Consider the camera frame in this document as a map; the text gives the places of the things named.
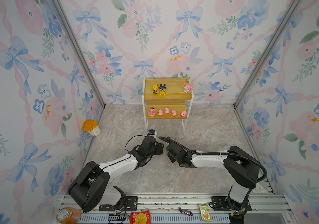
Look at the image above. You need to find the pink bear toy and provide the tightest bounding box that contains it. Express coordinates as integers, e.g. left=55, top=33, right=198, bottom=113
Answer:
left=147, top=107, right=156, bottom=117

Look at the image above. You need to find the red snack packet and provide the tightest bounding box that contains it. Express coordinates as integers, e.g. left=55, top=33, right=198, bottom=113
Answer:
left=130, top=211, right=151, bottom=224

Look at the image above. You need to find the yellow bear toy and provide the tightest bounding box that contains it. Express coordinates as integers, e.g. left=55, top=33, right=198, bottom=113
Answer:
left=152, top=85, right=159, bottom=94

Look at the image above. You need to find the black yellow duck toy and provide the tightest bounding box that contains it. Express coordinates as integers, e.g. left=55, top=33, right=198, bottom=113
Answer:
left=159, top=84, right=167, bottom=95

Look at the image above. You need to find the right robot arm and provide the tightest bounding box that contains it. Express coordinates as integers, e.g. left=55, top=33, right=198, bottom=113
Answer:
left=159, top=137, right=267, bottom=216

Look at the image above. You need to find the wooden two-tier shelf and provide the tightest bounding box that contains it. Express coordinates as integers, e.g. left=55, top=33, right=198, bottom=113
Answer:
left=141, top=76, right=194, bottom=130

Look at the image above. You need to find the pink pig toy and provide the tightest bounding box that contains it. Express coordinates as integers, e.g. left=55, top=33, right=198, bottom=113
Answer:
left=171, top=109, right=177, bottom=117
left=181, top=110, right=187, bottom=117
left=165, top=107, right=170, bottom=115
left=158, top=109, right=163, bottom=117

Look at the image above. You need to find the orange soda can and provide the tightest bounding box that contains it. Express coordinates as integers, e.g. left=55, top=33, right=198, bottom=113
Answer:
left=56, top=207, right=82, bottom=224

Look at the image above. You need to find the pink toy with blue bow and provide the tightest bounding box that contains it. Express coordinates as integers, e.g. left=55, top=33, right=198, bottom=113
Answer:
left=183, top=83, right=193, bottom=93

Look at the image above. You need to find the green snack packet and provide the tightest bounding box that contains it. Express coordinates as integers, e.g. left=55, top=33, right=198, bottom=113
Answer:
left=199, top=204, right=213, bottom=222

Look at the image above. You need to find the aluminium rail base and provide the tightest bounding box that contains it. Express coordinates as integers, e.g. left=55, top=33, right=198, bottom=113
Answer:
left=55, top=192, right=297, bottom=224

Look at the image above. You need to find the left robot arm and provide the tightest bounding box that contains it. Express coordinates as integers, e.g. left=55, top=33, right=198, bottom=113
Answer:
left=68, top=134, right=164, bottom=212

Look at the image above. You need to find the purple wrapped candy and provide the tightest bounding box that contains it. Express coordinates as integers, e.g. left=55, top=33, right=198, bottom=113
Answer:
left=178, top=207, right=193, bottom=216

